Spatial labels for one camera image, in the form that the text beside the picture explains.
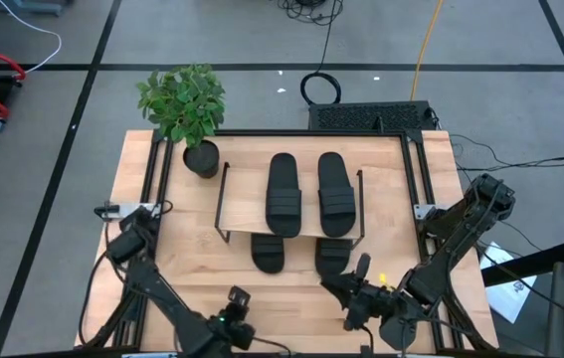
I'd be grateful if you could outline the black coiled floor cable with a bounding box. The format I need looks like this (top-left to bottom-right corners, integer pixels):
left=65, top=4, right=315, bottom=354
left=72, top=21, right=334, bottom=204
left=276, top=0, right=345, bottom=107

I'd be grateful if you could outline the black computer case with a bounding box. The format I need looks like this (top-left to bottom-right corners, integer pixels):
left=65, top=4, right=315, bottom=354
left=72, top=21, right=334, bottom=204
left=307, top=99, right=438, bottom=133

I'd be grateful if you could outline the black rubber slide sandal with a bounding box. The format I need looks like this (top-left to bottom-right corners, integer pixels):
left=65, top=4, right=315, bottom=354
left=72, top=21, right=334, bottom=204
left=250, top=233, right=287, bottom=275
left=265, top=151, right=303, bottom=239
left=313, top=237, right=354, bottom=276
left=316, top=150, right=358, bottom=240

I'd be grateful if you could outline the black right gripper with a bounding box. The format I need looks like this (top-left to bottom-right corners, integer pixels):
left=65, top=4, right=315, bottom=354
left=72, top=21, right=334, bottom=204
left=320, top=252, right=403, bottom=333

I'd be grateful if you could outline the black bar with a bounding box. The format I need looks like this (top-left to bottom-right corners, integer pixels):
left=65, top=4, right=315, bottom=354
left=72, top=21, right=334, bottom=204
left=479, top=239, right=564, bottom=288

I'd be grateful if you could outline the green leafy plant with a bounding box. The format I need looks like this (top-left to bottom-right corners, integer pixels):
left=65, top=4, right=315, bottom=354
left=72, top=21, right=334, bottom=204
left=135, top=63, right=227, bottom=150

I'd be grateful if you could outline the white paper sheet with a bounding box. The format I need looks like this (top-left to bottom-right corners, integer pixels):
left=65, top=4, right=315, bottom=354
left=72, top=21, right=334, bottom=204
left=479, top=241, right=539, bottom=325

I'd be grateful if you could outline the grey stand base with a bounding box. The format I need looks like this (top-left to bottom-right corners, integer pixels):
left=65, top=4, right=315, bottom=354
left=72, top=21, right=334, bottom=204
left=0, top=0, right=74, bottom=17

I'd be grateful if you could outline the yellow floor cable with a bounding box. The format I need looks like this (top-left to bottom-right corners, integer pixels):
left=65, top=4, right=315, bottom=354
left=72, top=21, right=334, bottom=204
left=409, top=0, right=445, bottom=102

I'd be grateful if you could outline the black plant pot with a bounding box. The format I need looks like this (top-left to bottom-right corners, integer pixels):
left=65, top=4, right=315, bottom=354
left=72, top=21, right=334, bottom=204
left=182, top=139, right=222, bottom=180

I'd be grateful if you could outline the wooden shelf with black frame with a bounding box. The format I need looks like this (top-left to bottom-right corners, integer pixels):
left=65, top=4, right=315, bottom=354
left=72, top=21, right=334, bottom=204
left=213, top=161, right=367, bottom=251

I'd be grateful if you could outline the thick black arm base cable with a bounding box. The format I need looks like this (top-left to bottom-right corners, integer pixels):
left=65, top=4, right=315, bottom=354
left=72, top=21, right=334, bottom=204
left=78, top=251, right=114, bottom=347

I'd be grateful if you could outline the black metal table frame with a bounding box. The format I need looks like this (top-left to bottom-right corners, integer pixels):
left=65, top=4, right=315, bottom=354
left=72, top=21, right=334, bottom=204
left=76, top=127, right=500, bottom=355

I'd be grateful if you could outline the white floor cable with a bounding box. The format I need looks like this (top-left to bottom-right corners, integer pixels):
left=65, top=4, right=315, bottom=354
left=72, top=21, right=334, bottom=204
left=0, top=0, right=64, bottom=76

